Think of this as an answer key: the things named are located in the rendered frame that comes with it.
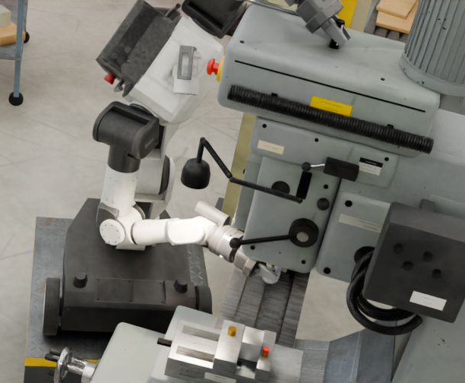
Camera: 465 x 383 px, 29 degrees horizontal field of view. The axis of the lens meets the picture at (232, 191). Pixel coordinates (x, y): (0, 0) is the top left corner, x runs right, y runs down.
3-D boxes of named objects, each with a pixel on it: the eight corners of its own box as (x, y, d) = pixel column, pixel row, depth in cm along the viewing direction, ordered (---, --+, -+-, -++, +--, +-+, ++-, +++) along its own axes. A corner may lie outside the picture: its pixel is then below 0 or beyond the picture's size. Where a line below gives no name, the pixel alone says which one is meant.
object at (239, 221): (230, 227, 232) (246, 159, 220) (234, 219, 235) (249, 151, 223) (245, 232, 232) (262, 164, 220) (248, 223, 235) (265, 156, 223)
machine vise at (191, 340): (163, 375, 240) (169, 346, 234) (175, 337, 252) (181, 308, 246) (292, 408, 239) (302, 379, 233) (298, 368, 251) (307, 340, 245)
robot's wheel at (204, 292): (187, 313, 341) (195, 273, 329) (200, 314, 342) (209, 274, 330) (191, 352, 325) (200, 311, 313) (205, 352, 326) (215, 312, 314)
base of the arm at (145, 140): (96, 149, 253) (86, 128, 243) (119, 114, 257) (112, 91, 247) (142, 169, 248) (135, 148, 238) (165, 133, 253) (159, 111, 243)
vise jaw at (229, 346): (211, 368, 236) (214, 357, 233) (221, 329, 248) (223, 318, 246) (234, 374, 235) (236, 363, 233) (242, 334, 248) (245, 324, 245)
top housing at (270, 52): (212, 107, 202) (225, 42, 192) (236, 58, 223) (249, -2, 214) (419, 164, 198) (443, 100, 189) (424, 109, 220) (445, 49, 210)
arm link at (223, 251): (253, 260, 233) (215, 238, 237) (245, 288, 238) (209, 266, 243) (278, 238, 242) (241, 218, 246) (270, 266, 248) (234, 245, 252)
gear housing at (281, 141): (246, 154, 207) (254, 117, 201) (265, 106, 227) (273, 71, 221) (389, 194, 205) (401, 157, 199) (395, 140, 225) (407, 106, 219)
